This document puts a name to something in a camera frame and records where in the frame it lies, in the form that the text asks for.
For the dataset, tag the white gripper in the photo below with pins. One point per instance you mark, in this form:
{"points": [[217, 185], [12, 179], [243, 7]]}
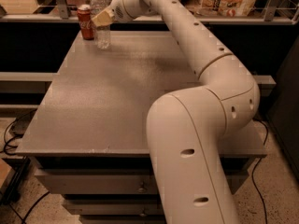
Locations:
{"points": [[118, 7]]}

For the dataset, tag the clear plastic water bottle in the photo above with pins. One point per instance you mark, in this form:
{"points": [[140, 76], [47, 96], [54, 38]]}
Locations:
{"points": [[102, 33]]}

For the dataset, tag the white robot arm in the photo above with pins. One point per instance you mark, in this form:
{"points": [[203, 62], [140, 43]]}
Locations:
{"points": [[184, 127]]}

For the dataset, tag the red coke can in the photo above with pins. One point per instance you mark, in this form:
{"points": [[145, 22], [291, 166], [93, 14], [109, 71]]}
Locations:
{"points": [[84, 20]]}

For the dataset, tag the metal railing shelf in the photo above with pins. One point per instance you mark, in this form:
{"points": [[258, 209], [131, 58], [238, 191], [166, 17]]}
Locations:
{"points": [[263, 11]]}

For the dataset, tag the grey drawer cabinet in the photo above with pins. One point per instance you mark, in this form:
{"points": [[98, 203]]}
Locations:
{"points": [[94, 114]]}

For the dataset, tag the printed snack bag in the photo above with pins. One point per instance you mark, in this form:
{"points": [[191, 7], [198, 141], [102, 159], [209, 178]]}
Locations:
{"points": [[226, 8]]}

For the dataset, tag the top grey drawer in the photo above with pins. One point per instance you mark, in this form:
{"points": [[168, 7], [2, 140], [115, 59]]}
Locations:
{"points": [[97, 181]]}

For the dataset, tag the grey drawer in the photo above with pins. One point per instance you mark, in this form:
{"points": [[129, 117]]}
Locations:
{"points": [[114, 207], [97, 181]]}

